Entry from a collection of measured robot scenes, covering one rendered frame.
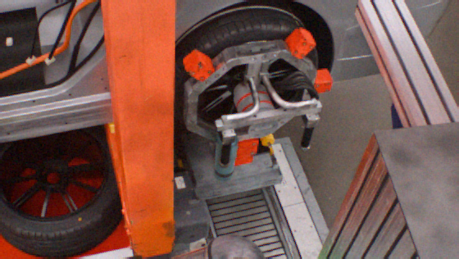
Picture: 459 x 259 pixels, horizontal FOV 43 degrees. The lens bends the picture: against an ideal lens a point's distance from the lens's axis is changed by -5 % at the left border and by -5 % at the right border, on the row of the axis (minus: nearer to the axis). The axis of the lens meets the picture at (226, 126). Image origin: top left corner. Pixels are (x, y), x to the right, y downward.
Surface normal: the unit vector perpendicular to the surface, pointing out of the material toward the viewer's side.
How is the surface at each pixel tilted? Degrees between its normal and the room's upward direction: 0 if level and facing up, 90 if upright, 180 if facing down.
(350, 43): 90
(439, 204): 0
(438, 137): 0
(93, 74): 90
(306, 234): 0
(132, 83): 90
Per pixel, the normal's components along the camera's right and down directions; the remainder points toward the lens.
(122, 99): 0.29, 0.77
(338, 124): 0.07, -0.61
